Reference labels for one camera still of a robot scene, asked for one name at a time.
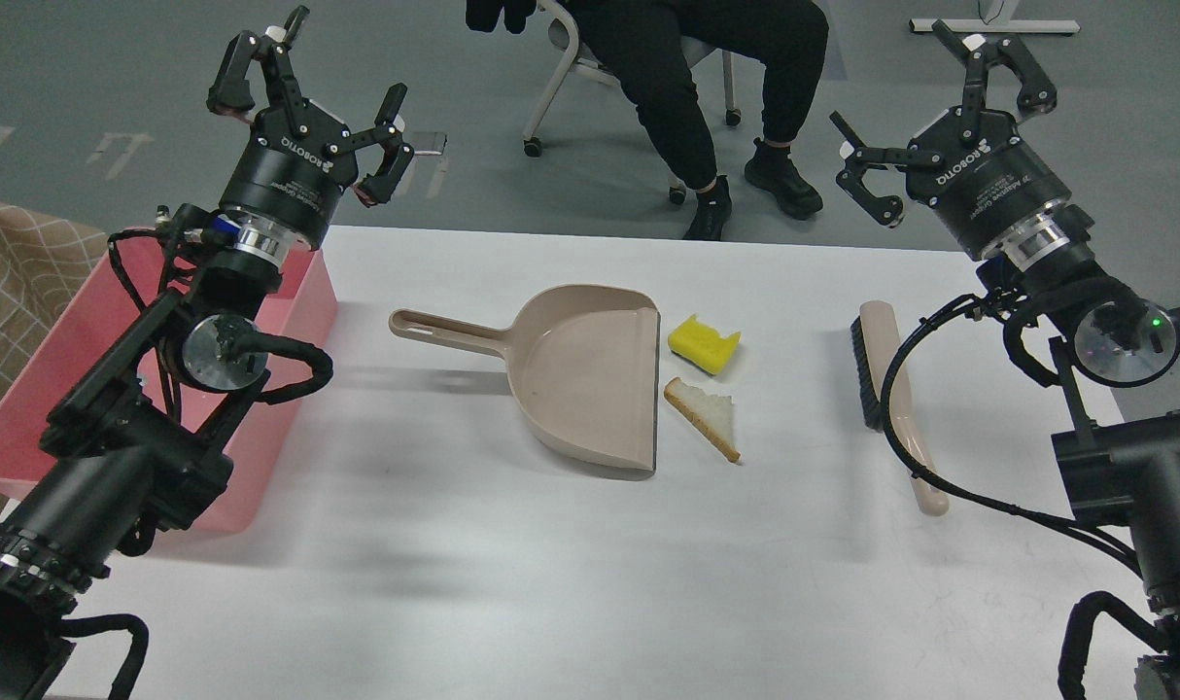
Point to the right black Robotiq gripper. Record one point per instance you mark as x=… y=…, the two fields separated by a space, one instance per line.
x=980 y=190

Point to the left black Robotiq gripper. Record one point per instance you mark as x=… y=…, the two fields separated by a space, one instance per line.
x=289 y=170

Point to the beige hand brush black bristles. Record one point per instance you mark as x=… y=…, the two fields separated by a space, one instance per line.
x=875 y=341

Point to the yellow green sponge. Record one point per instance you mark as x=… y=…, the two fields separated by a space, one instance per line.
x=702 y=345

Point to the beige plastic dustpan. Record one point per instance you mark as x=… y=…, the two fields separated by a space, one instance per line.
x=581 y=362

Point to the bread slice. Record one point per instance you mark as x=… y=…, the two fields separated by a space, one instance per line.
x=712 y=415

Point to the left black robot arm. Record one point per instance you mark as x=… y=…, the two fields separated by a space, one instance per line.
x=139 y=441

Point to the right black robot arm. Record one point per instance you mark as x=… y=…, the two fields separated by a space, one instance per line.
x=1066 y=322

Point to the grey floor socket plate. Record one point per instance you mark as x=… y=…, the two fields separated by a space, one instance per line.
x=427 y=143

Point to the white desk base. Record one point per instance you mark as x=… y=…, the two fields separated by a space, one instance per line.
x=997 y=18

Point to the white office chair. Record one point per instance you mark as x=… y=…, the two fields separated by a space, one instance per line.
x=577 y=59

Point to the tan checkered cloth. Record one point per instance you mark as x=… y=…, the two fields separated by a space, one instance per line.
x=44 y=262

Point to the seated person in black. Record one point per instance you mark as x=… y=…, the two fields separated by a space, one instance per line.
x=640 y=42

